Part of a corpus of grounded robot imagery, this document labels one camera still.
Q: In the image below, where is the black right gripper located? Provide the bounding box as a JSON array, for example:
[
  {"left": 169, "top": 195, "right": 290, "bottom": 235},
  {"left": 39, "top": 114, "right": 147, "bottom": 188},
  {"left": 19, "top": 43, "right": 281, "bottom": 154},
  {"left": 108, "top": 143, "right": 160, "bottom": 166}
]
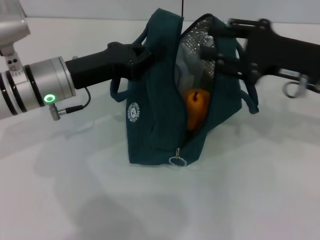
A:
[{"left": 200, "top": 17, "right": 320, "bottom": 84}]

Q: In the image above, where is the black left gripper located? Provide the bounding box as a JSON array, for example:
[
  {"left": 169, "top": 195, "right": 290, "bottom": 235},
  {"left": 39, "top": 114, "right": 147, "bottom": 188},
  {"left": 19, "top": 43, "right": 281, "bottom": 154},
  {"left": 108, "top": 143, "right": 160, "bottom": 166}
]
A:
[{"left": 64, "top": 41, "right": 166, "bottom": 91}]

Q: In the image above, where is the clear plastic container blue lid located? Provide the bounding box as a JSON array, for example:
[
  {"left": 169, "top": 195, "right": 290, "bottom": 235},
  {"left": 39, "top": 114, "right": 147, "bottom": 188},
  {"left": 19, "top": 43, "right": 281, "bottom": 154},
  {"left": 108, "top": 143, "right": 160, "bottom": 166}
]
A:
[{"left": 174, "top": 37, "right": 217, "bottom": 92}]

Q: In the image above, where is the dark teal fabric bag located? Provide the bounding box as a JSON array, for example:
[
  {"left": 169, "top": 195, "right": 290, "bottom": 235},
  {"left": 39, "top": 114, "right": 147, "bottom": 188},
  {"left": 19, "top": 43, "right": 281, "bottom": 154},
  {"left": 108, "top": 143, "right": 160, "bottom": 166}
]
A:
[{"left": 109, "top": 7, "right": 260, "bottom": 169}]

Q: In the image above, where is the orange pear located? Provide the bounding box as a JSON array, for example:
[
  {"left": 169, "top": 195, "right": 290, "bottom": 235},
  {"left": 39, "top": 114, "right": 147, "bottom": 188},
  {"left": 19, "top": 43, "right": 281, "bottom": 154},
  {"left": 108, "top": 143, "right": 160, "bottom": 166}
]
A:
[{"left": 183, "top": 88, "right": 211, "bottom": 133}]

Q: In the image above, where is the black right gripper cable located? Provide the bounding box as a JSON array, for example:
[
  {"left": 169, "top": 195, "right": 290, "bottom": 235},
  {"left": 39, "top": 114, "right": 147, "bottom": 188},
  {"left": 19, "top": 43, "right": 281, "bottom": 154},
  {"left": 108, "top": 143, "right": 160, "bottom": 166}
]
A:
[{"left": 283, "top": 73, "right": 320, "bottom": 99}]

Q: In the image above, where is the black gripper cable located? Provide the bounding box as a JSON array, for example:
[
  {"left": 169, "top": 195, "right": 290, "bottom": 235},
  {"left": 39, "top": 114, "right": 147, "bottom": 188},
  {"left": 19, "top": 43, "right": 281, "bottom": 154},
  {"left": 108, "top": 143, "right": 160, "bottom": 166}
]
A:
[
  {"left": 48, "top": 86, "right": 91, "bottom": 121},
  {"left": 283, "top": 73, "right": 320, "bottom": 99}
]

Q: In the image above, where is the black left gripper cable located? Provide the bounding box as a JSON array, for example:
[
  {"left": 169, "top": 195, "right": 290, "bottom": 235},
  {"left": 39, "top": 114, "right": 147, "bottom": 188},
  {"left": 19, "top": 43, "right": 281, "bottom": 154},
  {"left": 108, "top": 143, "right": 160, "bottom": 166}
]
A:
[{"left": 48, "top": 86, "right": 91, "bottom": 121}]

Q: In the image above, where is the metal zipper pull ring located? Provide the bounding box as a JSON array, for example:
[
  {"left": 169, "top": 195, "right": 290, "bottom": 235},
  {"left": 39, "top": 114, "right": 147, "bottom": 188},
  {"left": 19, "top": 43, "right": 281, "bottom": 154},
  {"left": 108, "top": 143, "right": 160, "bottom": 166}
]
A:
[{"left": 168, "top": 147, "right": 188, "bottom": 169}]

